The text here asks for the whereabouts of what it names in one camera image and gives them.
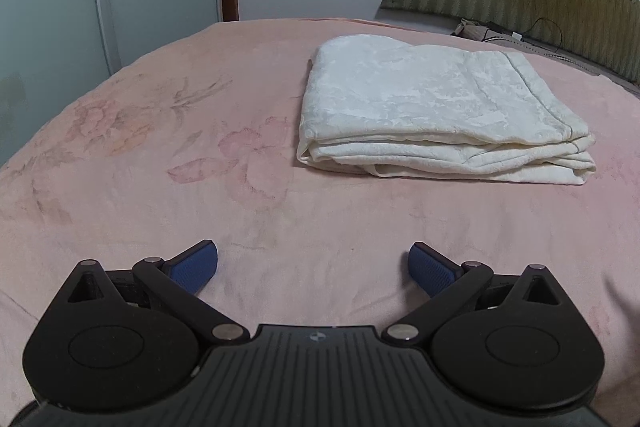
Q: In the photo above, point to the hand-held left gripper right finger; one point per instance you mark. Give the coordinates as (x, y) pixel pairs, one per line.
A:
(432, 269)

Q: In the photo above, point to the pale glass wardrobe door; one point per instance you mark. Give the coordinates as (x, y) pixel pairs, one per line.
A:
(50, 7)

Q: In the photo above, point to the pink floral blanket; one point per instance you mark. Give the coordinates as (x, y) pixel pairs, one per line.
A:
(200, 187)

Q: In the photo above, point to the white charger plug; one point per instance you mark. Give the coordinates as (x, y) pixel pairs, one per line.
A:
(514, 37)

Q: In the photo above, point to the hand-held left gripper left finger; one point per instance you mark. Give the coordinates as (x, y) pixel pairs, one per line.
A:
(192, 268)

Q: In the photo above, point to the patterned crumpled cloth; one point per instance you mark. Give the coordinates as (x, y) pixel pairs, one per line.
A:
(472, 31)

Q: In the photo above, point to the white pants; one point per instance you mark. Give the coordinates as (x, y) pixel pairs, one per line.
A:
(425, 102)

